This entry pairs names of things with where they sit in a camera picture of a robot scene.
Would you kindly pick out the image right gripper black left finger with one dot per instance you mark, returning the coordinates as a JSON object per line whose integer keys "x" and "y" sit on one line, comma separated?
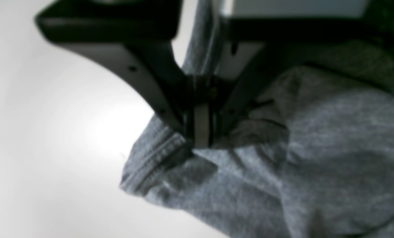
{"x": 133, "y": 40}

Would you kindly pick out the image right gripper white right finger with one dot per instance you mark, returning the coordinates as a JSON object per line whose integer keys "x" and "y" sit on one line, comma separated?
{"x": 258, "y": 50}

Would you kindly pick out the grey T-shirt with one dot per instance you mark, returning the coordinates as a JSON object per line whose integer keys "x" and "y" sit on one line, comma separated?
{"x": 314, "y": 159}

